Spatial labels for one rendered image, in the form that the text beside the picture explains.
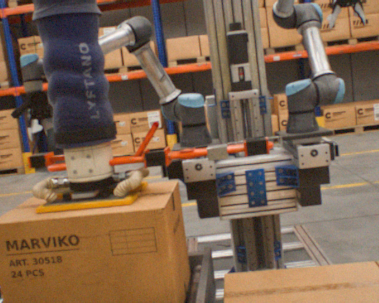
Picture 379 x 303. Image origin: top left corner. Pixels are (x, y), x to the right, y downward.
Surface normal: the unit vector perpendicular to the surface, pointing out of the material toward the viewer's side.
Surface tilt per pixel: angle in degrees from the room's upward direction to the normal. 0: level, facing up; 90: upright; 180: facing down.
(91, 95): 109
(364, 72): 90
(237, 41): 90
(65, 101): 74
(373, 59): 90
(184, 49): 87
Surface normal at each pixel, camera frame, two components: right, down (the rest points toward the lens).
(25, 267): -0.09, 0.16
